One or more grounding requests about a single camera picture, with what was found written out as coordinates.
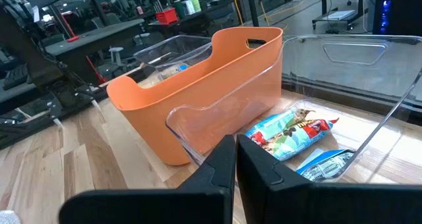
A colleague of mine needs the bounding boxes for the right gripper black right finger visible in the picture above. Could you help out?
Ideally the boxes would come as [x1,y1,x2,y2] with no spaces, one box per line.
[237,134,422,224]

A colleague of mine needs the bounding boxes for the orange plastic bin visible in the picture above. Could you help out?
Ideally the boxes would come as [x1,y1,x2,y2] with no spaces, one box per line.
[105,26,284,166]

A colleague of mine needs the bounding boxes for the green and white bottle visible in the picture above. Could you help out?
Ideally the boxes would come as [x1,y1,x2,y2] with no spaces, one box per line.
[185,0,201,13]

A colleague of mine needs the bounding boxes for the computer tower with blue light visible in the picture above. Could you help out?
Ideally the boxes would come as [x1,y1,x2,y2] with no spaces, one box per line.
[372,0,422,37]

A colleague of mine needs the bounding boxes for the black table frame rail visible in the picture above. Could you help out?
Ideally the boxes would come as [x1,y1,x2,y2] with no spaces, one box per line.
[0,75,146,151]

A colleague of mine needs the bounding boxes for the black clamp bracket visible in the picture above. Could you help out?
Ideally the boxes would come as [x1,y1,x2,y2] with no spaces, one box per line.
[47,95,65,128]
[74,84,100,115]

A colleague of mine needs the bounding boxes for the dark green can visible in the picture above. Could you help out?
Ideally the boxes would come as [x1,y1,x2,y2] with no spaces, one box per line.
[173,0,186,19]

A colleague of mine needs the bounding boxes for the dark blue granola bar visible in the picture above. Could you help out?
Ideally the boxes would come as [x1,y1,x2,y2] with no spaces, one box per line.
[158,63,191,82]

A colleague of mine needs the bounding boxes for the black rolling stand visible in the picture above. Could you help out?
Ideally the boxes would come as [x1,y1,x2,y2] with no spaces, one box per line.
[311,0,365,32]

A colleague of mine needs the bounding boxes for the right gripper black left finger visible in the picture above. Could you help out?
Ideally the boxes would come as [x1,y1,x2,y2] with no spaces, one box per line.
[59,134,237,224]

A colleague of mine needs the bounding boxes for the red stick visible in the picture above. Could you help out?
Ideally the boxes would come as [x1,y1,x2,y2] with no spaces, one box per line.
[85,55,108,86]

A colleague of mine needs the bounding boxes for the black desk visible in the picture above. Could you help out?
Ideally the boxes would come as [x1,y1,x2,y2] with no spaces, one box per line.
[148,0,260,37]

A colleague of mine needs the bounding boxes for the chocolate chip granola bar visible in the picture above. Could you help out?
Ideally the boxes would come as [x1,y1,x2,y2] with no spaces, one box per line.
[295,148,356,182]
[260,117,340,161]
[245,108,317,142]

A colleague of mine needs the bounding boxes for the gray desk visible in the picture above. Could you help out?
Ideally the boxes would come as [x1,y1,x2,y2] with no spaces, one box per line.
[45,18,146,67]

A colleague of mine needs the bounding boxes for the clear plastic bin with handle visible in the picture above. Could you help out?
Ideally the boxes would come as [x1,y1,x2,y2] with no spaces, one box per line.
[164,34,422,184]

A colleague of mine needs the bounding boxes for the wide clear plastic bin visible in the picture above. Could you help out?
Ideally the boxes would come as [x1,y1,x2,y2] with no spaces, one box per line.
[133,35,214,88]

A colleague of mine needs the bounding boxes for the black keyboard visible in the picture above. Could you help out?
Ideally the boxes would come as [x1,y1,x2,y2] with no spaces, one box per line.
[2,64,30,92]

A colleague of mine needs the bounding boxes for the white stool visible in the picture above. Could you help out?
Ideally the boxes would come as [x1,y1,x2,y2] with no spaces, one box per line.
[108,46,125,67]

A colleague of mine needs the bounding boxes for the red plastic box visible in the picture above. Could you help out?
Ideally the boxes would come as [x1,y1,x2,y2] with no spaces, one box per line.
[155,8,179,25]

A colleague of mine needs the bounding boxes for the yellow cable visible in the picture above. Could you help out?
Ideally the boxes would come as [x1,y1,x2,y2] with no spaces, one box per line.
[229,0,245,27]
[252,0,271,26]

